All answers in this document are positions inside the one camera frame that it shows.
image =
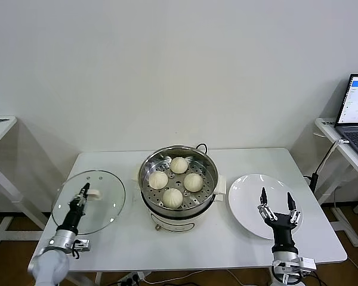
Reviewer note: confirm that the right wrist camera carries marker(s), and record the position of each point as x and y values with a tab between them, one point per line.
307	264

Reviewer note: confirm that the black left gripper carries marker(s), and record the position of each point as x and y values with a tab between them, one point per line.
73	219

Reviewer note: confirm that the round white plate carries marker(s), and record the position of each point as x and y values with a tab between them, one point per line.
247	202

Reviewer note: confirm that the white steamed baozi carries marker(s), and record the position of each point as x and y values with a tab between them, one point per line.
179	165
158	179
172	198
193	182

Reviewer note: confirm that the white electric cooker base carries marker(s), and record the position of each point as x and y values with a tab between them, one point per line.
222	184

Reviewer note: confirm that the stainless steel perforated steamer basket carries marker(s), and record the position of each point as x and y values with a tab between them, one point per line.
209	175

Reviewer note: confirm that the white side desk with laptop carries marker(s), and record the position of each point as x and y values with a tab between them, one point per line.
346	155

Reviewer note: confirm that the white power strip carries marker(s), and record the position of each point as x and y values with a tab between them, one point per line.
130	278

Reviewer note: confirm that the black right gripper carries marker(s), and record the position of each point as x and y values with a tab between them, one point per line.
283	232

